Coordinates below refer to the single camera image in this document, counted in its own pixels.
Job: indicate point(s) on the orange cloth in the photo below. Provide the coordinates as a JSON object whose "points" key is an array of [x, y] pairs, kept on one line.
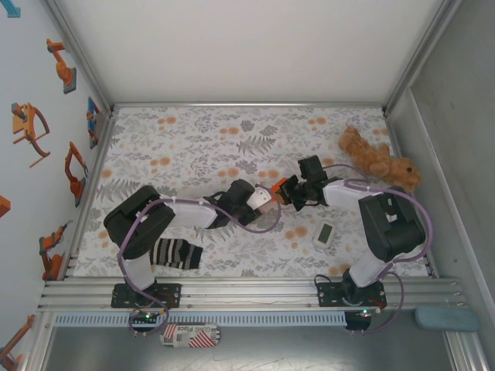
{"points": [[277, 187]]}

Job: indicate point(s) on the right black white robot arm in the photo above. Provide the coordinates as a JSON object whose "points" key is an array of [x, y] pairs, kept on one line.
{"points": [[390, 224]]}

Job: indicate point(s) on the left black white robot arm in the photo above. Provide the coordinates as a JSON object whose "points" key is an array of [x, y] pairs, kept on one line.
{"points": [[135, 224]]}

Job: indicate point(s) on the white digital timer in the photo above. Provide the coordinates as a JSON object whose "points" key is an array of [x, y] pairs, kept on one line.
{"points": [[324, 235]]}

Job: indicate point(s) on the black white striped sock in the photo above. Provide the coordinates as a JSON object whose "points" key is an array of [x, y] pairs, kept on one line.
{"points": [[178, 253]]}

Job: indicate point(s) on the brown teddy bear plush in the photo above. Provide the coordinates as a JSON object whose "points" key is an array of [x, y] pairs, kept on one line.
{"points": [[402, 174]]}

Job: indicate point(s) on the floral print tablecloth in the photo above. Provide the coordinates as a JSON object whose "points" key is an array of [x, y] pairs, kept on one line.
{"points": [[174, 127]]}

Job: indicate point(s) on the red white printed package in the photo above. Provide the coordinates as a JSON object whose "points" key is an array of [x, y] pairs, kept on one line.
{"points": [[193, 336]]}

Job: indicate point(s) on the small green-lit circuit board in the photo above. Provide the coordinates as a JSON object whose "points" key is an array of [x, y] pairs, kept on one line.
{"points": [[147, 317], [365, 312]]}

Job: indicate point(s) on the blue-grey oval pad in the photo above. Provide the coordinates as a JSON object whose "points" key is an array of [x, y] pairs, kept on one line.
{"points": [[444, 318]]}

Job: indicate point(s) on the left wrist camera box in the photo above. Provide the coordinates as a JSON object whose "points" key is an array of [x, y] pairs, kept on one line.
{"points": [[261, 197]]}

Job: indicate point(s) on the wide aluminium base rail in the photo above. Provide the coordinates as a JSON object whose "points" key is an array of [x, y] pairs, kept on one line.
{"points": [[251, 297]]}

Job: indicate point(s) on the thin aluminium frame rail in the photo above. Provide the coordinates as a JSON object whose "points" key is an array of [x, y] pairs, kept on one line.
{"points": [[247, 104]]}

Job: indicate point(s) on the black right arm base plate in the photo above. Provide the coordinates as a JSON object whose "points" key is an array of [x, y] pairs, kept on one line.
{"points": [[326, 295]]}

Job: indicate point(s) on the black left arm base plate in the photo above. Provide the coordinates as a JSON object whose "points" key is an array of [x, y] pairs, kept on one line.
{"points": [[172, 295]]}

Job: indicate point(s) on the aluminium table side rail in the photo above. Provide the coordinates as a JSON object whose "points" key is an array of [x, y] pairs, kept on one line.
{"points": [[414, 154], [92, 185]]}

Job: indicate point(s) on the blue orange machine wall sticker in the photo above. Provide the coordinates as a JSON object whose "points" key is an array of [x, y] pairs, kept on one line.
{"points": [[92, 116]]}

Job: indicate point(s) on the aluminium frame post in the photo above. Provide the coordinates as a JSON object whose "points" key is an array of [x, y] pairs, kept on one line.
{"points": [[79, 50], [424, 50]]}

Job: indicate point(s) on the orange grey gripper wall sticker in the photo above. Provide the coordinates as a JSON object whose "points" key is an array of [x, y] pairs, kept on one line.
{"points": [[23, 123]]}

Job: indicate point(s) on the orange block wall sticker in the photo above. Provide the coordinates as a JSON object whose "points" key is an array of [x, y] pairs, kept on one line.
{"points": [[4, 206]]}

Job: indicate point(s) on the blue shape wall sticker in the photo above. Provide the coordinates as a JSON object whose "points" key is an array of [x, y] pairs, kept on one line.
{"points": [[13, 11]]}

